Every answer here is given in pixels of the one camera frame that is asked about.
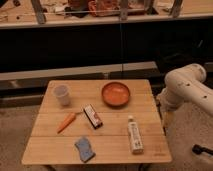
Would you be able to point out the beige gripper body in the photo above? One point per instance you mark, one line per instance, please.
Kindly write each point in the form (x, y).
(167, 118)

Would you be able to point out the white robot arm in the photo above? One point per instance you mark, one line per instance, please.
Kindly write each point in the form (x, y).
(184, 84)

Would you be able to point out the white tube bottle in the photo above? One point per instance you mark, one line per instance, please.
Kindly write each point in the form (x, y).
(136, 144)

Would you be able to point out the black object on floor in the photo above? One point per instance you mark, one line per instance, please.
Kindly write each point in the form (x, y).
(197, 149)

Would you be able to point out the orange bowl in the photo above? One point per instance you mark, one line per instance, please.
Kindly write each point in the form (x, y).
(115, 94)

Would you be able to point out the wooden folding table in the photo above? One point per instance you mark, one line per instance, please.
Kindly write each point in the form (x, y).
(110, 142)

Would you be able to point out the black chair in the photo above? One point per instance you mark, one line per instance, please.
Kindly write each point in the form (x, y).
(176, 55)

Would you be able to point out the brown and white box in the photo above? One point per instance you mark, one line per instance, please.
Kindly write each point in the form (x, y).
(93, 116)

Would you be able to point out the blue sponge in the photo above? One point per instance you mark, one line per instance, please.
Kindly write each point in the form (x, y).
(85, 150)

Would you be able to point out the orange toy carrot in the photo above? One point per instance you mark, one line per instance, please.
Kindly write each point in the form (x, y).
(66, 122)

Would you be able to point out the translucent plastic cup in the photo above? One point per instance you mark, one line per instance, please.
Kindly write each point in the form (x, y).
(61, 92)

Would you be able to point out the wooden shelf with clutter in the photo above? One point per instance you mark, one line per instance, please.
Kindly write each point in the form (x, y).
(16, 14)

